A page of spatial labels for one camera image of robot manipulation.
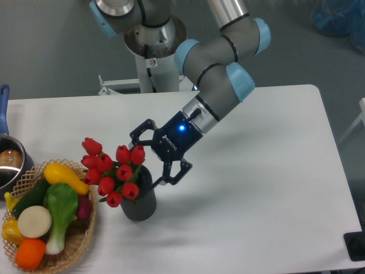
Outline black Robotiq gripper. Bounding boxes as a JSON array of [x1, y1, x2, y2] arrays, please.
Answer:
[[129, 110, 204, 191]]

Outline red tulip bouquet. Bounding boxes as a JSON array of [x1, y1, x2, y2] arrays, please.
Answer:
[[81, 138, 145, 208]]

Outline dark grey ribbed vase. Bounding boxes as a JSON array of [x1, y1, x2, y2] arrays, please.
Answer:
[[120, 166, 157, 221]]

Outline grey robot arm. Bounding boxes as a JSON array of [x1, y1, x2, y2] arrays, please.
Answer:
[[89, 1, 271, 184]]

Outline purple red onion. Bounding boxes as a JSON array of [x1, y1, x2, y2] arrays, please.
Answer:
[[76, 196, 93, 220]]

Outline yellow squash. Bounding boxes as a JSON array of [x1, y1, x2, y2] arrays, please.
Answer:
[[43, 163, 89, 195]]

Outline green bok choy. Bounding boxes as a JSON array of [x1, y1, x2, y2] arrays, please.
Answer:
[[43, 183, 78, 255]]

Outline woven wicker basket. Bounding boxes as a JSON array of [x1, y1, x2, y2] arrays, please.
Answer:
[[1, 159, 97, 273]]

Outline dark green cucumber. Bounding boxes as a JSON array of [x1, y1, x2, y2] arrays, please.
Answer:
[[12, 177, 51, 218]]

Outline orange fruit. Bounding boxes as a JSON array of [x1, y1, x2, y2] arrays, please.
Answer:
[[15, 239, 46, 271]]

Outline yellow bell pepper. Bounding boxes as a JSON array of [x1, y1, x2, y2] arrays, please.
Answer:
[[1, 217, 26, 245]]

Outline black device at table edge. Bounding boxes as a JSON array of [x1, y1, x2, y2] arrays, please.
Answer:
[[343, 231, 364, 261]]

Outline blue plastic bag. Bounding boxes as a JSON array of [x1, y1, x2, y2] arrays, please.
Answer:
[[310, 1, 364, 54]]

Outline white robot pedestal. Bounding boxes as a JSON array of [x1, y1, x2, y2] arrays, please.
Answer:
[[98, 17, 197, 96]]

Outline blue handled saucepan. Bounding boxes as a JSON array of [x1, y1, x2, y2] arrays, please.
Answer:
[[1, 84, 34, 201]]

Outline white frame at right edge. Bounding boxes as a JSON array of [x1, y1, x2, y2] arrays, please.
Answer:
[[338, 98, 364, 146]]

